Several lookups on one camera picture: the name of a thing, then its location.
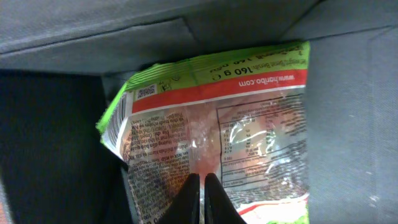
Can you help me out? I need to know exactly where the black box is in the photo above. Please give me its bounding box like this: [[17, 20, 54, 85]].
[[1, 0, 397, 223]]

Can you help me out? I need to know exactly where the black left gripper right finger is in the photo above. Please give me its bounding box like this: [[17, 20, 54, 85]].
[[204, 173, 246, 224]]

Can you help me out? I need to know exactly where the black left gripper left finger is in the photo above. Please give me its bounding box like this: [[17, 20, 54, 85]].
[[158, 174, 200, 224]]

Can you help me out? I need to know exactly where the green Haribo gummy bag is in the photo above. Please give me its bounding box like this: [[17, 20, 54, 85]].
[[96, 42, 310, 223]]

